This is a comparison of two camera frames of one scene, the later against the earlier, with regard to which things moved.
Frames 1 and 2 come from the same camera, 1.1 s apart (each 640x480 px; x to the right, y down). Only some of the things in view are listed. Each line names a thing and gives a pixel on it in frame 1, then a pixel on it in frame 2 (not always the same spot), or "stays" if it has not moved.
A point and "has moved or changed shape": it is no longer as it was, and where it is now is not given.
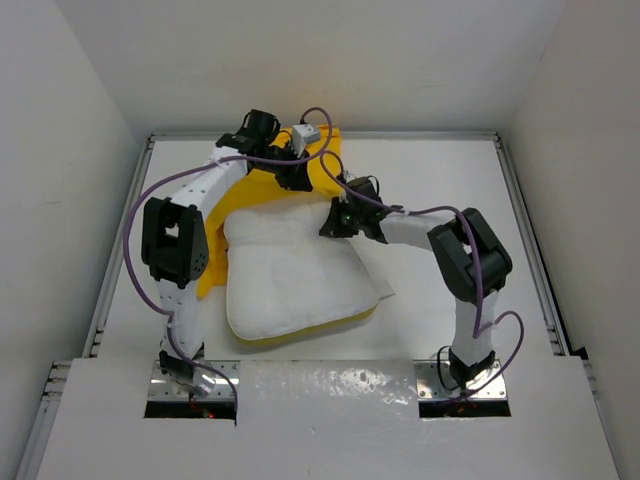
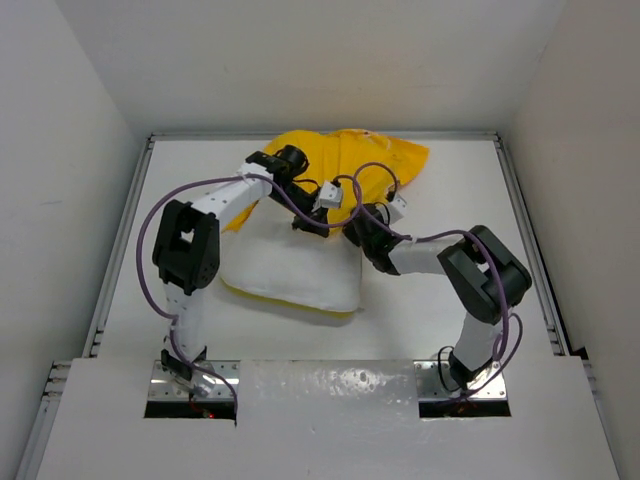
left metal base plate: (226, 376) stays
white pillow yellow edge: (285, 279) has moved or changed shape
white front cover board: (322, 420) stays
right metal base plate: (435, 382) stays
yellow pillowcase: (253, 189) has moved or changed shape
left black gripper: (296, 179) to (306, 225)
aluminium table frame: (31, 460) stays
